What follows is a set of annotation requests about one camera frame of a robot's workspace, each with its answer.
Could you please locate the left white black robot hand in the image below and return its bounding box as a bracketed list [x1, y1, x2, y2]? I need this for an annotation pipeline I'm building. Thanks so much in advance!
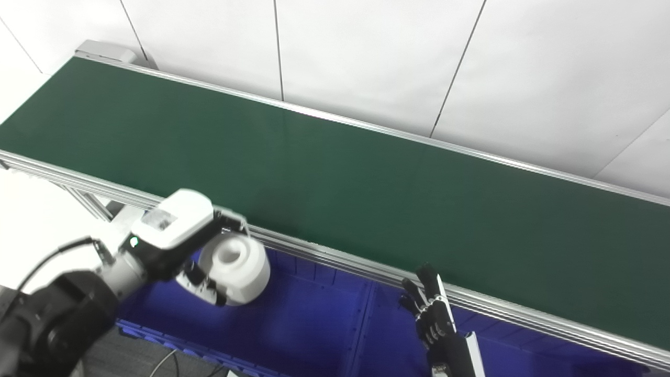
[128, 188, 249, 307]

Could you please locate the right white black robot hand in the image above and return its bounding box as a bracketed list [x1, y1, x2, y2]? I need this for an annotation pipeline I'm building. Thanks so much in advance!
[399, 263, 485, 377]

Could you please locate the white cylindrical plastic part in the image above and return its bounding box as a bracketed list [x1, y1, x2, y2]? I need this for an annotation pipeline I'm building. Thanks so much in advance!
[198, 232, 271, 306]

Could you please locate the blue plastic bin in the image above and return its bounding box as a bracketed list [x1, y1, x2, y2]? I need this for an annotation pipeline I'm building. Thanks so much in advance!
[356, 283, 655, 377]
[115, 246, 375, 377]

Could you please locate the aluminium conveyor leg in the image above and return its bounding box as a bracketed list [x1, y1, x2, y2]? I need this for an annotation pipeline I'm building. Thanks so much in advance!
[60, 186, 144, 236]

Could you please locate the green conveyor belt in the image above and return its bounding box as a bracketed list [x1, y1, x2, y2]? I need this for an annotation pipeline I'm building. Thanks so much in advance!
[0, 55, 670, 372]

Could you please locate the grey conveyor motor housing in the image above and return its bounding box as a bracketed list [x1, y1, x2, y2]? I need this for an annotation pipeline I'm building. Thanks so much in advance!
[75, 40, 158, 70]

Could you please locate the black wrist cable silver plug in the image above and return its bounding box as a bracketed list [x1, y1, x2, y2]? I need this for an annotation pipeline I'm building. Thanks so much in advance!
[16, 237, 116, 304]

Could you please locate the grey floor cable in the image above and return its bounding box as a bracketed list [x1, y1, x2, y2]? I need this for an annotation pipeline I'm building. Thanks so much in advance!
[149, 348, 181, 377]

